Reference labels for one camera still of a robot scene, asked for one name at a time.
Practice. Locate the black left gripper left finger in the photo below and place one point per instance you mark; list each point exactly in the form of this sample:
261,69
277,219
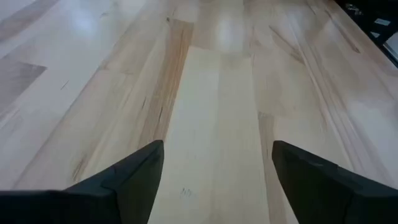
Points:
124,193

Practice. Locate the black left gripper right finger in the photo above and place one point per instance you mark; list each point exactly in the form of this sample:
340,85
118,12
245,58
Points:
326,196

